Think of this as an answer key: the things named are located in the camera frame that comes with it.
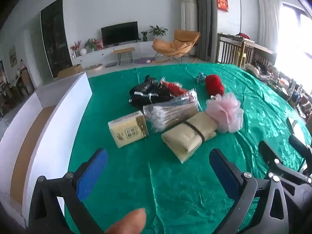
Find round beige tray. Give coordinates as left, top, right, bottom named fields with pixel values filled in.
left=83, top=63, right=103, bottom=72

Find white box with cardboard bottom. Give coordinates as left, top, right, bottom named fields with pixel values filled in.
left=0, top=73, right=93, bottom=227

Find person's left hand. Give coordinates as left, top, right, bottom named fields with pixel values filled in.
left=105, top=208, right=147, bottom=234

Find pile of household clutter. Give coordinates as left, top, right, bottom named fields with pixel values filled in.
left=244, top=63, right=312, bottom=117

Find red wall calendar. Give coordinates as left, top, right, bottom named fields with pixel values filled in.
left=216, top=0, right=230, bottom=12

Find wooden stool with metal legs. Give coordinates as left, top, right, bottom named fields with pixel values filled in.
left=113, top=47, right=135, bottom=65

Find wooden railed crib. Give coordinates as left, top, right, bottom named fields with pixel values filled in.
left=217, top=33, right=277, bottom=70

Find white standing air conditioner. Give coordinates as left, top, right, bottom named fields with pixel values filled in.
left=180, top=0, right=198, bottom=56

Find clear pack of cotton swabs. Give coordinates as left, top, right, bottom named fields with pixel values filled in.
left=143, top=89, right=201, bottom=133

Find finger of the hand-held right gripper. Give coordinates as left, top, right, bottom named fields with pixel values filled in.
left=258, top=140, right=312, bottom=188
left=288, top=135, right=312, bottom=158

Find clear bag of reddish cloth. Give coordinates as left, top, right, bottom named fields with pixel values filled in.
left=160, top=78, right=195, bottom=103

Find wooden dining furniture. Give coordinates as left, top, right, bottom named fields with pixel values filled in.
left=15, top=66, right=35, bottom=95

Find framed wall picture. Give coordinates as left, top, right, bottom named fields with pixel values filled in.
left=9, top=46, right=18, bottom=69

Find large green potted plant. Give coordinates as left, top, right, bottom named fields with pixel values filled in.
left=149, top=25, right=168, bottom=39

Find white television cabinet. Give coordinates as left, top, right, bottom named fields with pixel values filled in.
left=71, top=41, right=156, bottom=66

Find tall black cabinet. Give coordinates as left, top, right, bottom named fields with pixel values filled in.
left=40, top=0, right=74, bottom=78

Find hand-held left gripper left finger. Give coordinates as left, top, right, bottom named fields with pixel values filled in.
left=29, top=148, right=108, bottom=234

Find red yarn ball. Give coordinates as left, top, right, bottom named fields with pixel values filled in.
left=205, top=74, right=225, bottom=95

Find white sheer curtain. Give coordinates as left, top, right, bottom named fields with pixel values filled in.
left=257, top=0, right=283, bottom=51

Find beige cloth with band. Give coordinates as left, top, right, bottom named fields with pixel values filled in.
left=161, top=112, right=218, bottom=164

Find bushy green potted plant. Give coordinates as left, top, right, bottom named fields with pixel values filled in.
left=84, top=38, right=97, bottom=53

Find black television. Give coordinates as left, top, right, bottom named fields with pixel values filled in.
left=101, top=21, right=139, bottom=46

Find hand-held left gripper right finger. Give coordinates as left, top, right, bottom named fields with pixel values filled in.
left=209, top=148, right=289, bottom=234

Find black plastic bag roll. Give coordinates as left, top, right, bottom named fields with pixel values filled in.
left=129, top=75, right=175, bottom=110

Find brown cardboard box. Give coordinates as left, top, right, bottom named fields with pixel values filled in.
left=57, top=64, right=83, bottom=78

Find orange lounge chair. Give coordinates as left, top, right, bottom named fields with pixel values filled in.
left=152, top=29, right=201, bottom=64

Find red flowers in vase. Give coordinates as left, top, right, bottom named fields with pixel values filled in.
left=71, top=41, right=82, bottom=58

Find pink bath pouf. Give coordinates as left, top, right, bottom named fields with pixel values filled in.
left=206, top=93, right=244, bottom=133

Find yellow tissue pack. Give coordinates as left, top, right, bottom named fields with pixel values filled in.
left=108, top=110, right=149, bottom=149

